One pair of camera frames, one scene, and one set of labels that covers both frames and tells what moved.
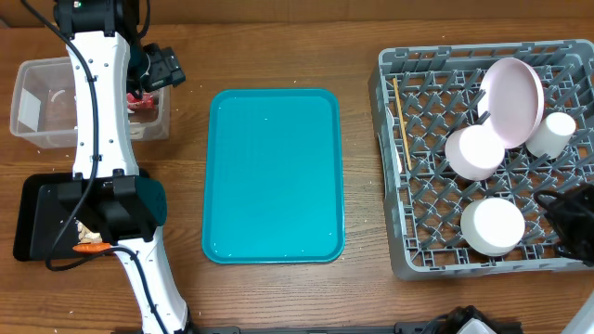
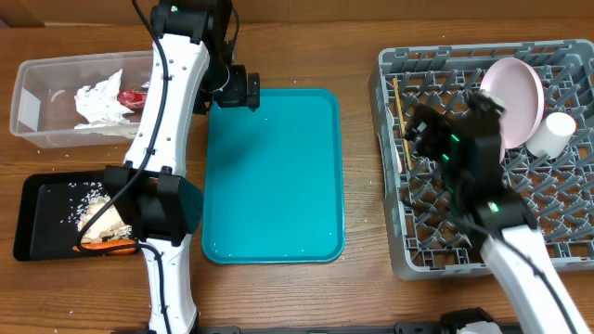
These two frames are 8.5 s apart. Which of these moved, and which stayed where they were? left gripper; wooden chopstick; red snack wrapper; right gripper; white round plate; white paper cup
Moved: right gripper; left gripper
Stayed: white round plate; wooden chopstick; white paper cup; red snack wrapper
